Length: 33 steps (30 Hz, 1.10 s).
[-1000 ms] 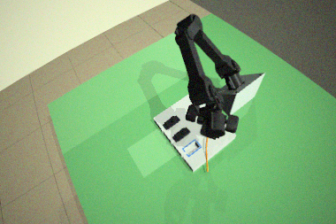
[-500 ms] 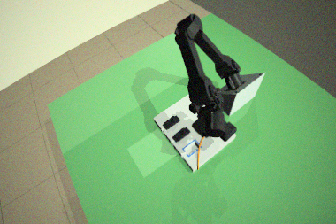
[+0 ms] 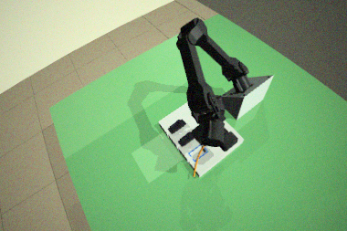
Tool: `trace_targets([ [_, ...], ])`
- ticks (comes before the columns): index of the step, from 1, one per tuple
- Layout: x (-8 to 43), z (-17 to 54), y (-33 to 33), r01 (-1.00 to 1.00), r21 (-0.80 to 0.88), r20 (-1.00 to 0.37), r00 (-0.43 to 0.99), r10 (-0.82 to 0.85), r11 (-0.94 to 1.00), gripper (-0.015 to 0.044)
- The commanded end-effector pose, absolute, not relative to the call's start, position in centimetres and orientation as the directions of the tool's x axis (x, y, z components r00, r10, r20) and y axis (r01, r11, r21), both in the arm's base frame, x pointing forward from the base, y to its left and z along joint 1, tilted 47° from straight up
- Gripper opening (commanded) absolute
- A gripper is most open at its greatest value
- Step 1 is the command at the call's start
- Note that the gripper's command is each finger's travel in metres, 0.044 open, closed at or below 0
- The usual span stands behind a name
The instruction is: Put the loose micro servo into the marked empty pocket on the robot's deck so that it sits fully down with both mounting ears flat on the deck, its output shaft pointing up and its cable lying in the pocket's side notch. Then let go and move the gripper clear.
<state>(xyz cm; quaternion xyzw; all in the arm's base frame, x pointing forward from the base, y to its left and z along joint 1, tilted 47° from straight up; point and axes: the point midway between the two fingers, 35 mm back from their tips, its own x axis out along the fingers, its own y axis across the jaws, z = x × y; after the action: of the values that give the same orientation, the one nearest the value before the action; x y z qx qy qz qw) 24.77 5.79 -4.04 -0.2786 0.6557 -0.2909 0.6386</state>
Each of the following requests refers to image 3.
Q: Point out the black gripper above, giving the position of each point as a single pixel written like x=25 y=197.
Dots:
x=229 y=138

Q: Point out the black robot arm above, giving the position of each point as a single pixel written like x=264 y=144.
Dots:
x=200 y=95

